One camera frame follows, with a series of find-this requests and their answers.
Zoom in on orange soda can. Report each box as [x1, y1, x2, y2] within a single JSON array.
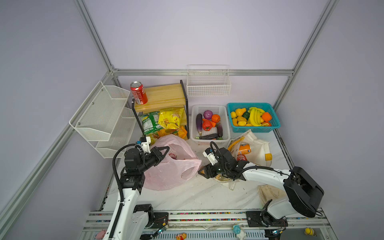
[[238, 145, 252, 155]]

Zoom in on yellow pear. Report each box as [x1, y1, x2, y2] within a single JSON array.
[[235, 108, 247, 117]]

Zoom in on white wire wall basket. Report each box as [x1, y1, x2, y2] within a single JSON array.
[[187, 65, 232, 97]]

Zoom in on teal plastic fruit basket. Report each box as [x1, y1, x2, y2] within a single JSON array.
[[227, 103, 281, 133]]

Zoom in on pink plastic grocery bag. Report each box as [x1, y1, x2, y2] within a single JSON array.
[[144, 135, 202, 191]]

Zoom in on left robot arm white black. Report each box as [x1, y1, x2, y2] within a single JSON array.
[[103, 137, 170, 240]]

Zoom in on white plastic vegetable basket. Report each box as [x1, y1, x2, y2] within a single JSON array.
[[190, 105, 231, 147]]

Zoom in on dark eggplant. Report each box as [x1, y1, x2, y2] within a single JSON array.
[[196, 114, 203, 136]]

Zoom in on beige folded cloth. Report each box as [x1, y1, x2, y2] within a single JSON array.
[[258, 185, 287, 207]]

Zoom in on purple onion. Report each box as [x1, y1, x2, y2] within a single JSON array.
[[169, 154, 177, 160], [203, 110, 213, 120]]

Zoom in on white canvas tote bag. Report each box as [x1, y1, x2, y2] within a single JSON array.
[[227, 130, 273, 167]]

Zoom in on orange fruit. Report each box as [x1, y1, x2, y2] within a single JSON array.
[[261, 112, 273, 122]]

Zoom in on orange snack bag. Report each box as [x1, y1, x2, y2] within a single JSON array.
[[152, 126, 188, 139]]

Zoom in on small orange vegetable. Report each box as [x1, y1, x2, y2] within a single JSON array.
[[211, 115, 221, 123]]

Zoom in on white mesh wall rack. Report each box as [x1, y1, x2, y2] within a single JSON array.
[[69, 82, 136, 159]]

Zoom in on yellow chips bag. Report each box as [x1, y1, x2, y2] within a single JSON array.
[[158, 108, 185, 130]]

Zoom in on purple onion bottom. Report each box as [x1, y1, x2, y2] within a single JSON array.
[[169, 154, 177, 160]]

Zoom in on pink pig toy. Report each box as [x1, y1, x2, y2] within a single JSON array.
[[95, 230, 107, 240]]

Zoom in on banana bunch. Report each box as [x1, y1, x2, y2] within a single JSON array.
[[248, 107, 265, 127]]

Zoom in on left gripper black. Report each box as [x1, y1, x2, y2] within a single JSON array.
[[137, 146, 169, 173]]

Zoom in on wooden two-tier shelf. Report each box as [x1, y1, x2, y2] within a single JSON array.
[[130, 80, 190, 140]]

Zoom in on blue white toy figure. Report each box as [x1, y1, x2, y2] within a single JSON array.
[[233, 225, 247, 240]]

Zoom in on red tomato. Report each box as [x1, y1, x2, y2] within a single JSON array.
[[202, 120, 213, 132]]

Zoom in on orange bear toy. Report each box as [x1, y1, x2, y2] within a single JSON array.
[[176, 233, 187, 240]]

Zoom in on yellow minion toy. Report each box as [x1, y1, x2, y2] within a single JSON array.
[[304, 228, 317, 236]]

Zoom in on green snack bag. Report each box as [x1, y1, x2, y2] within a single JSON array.
[[140, 112, 163, 135]]

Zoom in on red cola can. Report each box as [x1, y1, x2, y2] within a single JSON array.
[[237, 154, 248, 161], [130, 81, 148, 105]]

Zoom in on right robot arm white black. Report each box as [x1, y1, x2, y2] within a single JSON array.
[[198, 142, 324, 227]]

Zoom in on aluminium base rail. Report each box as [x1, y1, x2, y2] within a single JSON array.
[[78, 209, 337, 240]]

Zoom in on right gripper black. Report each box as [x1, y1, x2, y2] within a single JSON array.
[[196, 161, 229, 180]]

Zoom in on purple onion top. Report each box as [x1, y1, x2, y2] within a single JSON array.
[[203, 110, 213, 120]]

